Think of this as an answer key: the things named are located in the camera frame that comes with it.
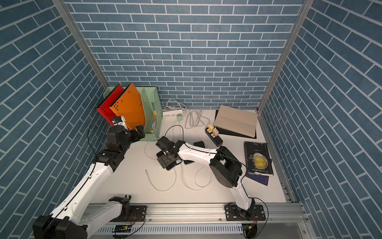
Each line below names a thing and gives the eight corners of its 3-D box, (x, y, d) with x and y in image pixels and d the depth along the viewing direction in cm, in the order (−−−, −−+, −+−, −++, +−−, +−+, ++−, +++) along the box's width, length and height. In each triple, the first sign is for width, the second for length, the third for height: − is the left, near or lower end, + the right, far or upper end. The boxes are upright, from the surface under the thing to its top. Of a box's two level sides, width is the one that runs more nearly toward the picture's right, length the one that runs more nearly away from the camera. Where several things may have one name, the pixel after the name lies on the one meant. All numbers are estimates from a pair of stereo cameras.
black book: (247, 173, 90) (249, 171, 87) (244, 143, 104) (245, 140, 101) (273, 176, 89) (275, 174, 86) (266, 145, 103) (268, 143, 100)
